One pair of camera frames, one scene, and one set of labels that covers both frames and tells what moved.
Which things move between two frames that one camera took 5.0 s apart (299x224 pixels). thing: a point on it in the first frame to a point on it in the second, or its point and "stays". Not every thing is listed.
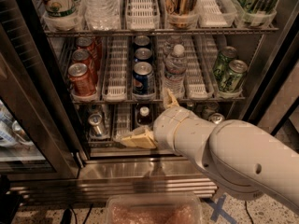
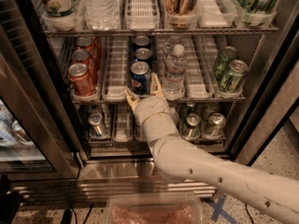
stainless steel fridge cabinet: (90, 64) stays
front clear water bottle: (175, 71) stays
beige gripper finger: (142, 137) to (132, 99)
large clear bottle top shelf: (102, 6) stays
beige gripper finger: (168, 99) to (155, 86)
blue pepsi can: (143, 79) stays
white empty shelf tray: (115, 82) stays
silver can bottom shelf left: (95, 121) stays
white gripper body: (165, 126) to (149, 107)
